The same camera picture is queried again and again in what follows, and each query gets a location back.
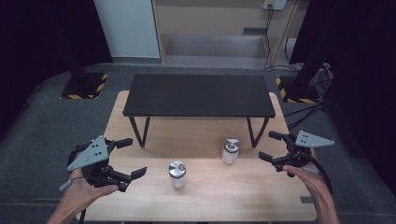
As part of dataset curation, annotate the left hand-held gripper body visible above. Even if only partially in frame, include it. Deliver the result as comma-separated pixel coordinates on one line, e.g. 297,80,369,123
66,134,133,192

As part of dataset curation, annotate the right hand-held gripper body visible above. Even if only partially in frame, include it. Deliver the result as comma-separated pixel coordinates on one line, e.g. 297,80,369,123
272,130,335,173

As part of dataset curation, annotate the white jar with silver lid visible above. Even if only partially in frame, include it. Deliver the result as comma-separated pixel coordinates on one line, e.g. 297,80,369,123
168,160,187,189
221,137,241,165

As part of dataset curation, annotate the black riser shelf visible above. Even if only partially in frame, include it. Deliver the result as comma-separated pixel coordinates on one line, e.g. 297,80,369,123
121,74,276,149

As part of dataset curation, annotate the person's right hand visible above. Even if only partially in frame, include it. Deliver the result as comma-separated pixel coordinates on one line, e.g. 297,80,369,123
282,148,330,200

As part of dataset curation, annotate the person's left hand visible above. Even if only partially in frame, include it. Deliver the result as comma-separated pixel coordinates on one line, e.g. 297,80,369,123
64,169,120,209

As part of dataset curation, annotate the black stand with striped base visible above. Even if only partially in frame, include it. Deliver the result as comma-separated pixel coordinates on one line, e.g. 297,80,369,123
275,60,326,105
60,55,109,101

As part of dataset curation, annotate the black curtain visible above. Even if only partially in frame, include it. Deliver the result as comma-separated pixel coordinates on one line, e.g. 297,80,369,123
290,0,396,188
0,0,113,139

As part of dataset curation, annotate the blue-grey label strip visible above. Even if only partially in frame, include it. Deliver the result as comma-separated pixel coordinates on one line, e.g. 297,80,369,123
242,27,268,35

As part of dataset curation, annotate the white cabinet panel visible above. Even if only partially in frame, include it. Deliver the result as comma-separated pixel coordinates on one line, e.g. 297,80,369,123
92,0,162,60

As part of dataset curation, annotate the beige wooden cupboard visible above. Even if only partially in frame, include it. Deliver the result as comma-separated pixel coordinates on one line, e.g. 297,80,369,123
151,0,302,69

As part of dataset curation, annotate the black floor cable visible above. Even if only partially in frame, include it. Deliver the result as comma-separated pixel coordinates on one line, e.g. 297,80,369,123
283,102,329,131

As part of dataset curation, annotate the grey wrist strap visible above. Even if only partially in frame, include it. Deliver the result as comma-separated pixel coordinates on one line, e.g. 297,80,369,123
59,176,86,192

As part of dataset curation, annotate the black looped cable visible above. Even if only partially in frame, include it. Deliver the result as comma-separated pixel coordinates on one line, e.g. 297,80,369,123
274,36,304,73

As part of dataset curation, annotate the black socket cable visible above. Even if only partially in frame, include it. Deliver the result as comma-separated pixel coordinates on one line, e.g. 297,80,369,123
262,3,276,71

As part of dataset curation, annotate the white wall socket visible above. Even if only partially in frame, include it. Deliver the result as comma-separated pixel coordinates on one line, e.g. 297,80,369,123
262,0,288,11

